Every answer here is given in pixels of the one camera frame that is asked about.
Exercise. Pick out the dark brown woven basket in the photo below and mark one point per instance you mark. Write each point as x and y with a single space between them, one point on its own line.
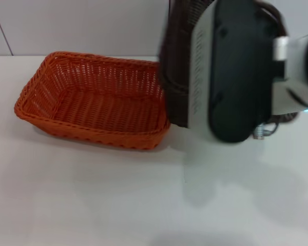
175 77

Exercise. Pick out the silver black wrist camera housing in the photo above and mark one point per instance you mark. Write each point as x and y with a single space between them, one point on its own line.
236 77

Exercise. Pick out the orange woven plastic basket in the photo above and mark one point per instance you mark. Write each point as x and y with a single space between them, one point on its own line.
97 110

